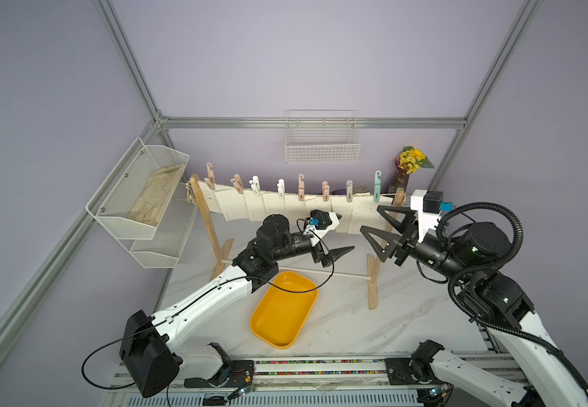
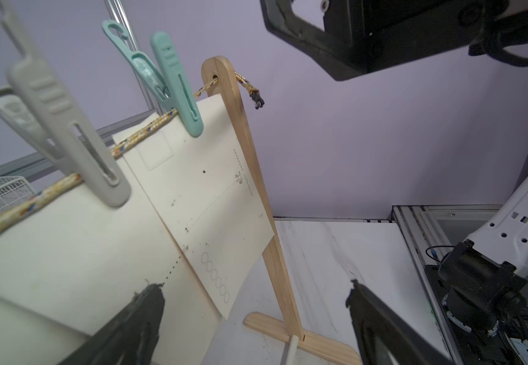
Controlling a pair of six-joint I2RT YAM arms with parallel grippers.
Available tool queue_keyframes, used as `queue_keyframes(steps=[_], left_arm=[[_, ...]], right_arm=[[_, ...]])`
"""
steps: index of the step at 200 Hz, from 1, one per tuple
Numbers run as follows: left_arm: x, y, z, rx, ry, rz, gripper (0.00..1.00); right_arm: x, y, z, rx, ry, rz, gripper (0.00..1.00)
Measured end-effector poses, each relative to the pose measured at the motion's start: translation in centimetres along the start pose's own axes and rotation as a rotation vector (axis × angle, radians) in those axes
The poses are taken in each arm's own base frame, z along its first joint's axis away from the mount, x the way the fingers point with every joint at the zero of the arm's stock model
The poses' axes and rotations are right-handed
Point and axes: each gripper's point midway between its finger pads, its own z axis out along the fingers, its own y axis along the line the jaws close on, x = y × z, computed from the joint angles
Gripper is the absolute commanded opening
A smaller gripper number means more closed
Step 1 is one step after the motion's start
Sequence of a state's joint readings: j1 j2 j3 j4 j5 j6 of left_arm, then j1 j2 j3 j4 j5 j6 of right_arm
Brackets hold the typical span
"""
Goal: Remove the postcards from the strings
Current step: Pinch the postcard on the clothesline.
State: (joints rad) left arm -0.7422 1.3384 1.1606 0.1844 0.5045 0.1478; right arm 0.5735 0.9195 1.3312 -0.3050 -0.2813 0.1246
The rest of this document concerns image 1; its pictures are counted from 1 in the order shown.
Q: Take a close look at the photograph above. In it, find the white wire wall basket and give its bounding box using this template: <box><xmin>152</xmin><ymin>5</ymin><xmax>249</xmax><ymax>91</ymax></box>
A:
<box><xmin>285</xmin><ymin>110</ymin><xmax>361</xmax><ymax>164</ymax></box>

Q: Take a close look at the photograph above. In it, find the wooden clothesline rack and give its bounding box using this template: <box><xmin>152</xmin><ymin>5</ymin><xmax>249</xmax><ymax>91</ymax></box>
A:
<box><xmin>187</xmin><ymin>174</ymin><xmax>404</xmax><ymax>293</ymax></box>

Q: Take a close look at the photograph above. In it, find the teal clothespin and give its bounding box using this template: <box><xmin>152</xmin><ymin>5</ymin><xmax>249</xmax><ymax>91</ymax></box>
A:
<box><xmin>373</xmin><ymin>171</ymin><xmax>381</xmax><ymax>202</ymax></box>

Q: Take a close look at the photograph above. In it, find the beige cloth in basket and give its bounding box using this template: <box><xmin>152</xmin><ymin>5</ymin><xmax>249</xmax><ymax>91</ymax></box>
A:
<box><xmin>127</xmin><ymin>164</ymin><xmax>186</xmax><ymax>227</ymax></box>

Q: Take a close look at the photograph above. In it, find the white clothespin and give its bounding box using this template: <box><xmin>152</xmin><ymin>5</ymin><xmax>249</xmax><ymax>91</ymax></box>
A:
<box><xmin>277</xmin><ymin>179</ymin><xmax>285</xmax><ymax>200</ymax></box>
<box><xmin>249</xmin><ymin>176</ymin><xmax>262</xmax><ymax>196</ymax></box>

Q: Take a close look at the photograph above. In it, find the pink clothespin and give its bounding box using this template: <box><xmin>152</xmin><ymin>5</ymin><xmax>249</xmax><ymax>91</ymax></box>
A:
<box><xmin>297</xmin><ymin>174</ymin><xmax>306</xmax><ymax>202</ymax></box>
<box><xmin>322</xmin><ymin>181</ymin><xmax>330</xmax><ymax>202</ymax></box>
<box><xmin>230</xmin><ymin>174</ymin><xmax>245</xmax><ymax>194</ymax></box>
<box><xmin>204</xmin><ymin>163</ymin><xmax>216</xmax><ymax>190</ymax></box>

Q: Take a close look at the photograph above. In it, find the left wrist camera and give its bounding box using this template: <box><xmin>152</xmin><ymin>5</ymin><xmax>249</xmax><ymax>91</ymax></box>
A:
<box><xmin>303</xmin><ymin>210</ymin><xmax>341</xmax><ymax>239</ymax></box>

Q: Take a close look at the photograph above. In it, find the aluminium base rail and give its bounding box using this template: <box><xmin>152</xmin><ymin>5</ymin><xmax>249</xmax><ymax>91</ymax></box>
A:
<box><xmin>102</xmin><ymin>353</ymin><xmax>534</xmax><ymax>407</ymax></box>

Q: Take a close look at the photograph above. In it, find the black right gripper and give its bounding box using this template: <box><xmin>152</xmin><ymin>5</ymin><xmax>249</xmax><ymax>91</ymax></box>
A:
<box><xmin>362</xmin><ymin>206</ymin><xmax>472</xmax><ymax>285</ymax></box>

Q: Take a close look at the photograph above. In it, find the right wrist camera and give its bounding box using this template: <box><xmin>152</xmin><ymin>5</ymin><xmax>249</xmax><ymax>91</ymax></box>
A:
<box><xmin>410</xmin><ymin>189</ymin><xmax>454</xmax><ymax>232</ymax></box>

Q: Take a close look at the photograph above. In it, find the yellow plastic tray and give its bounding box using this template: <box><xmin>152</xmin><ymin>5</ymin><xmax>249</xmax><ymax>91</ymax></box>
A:
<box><xmin>250</xmin><ymin>271</ymin><xmax>319</xmax><ymax>349</ymax></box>

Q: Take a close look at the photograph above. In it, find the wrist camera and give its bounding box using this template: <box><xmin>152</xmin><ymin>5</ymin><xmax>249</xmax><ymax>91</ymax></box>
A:
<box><xmin>303</xmin><ymin>210</ymin><xmax>341</xmax><ymax>239</ymax></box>
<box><xmin>410</xmin><ymin>189</ymin><xmax>454</xmax><ymax>232</ymax></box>

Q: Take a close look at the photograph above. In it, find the dark vase with yellow flowers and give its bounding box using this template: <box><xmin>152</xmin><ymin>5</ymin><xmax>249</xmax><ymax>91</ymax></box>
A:
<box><xmin>385</xmin><ymin>146</ymin><xmax>434</xmax><ymax>194</ymax></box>

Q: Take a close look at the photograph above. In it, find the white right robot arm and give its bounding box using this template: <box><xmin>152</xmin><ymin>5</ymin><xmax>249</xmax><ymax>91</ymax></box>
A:
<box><xmin>361</xmin><ymin>202</ymin><xmax>588</xmax><ymax>406</ymax></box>

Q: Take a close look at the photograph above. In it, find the white mesh shelf basket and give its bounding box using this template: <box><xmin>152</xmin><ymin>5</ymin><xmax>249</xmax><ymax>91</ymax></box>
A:
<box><xmin>85</xmin><ymin>138</ymin><xmax>198</xmax><ymax>269</ymax></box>

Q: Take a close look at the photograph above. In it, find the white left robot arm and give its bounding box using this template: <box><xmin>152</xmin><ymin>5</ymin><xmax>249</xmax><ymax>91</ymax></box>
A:
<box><xmin>119</xmin><ymin>210</ymin><xmax>352</xmax><ymax>398</ymax></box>

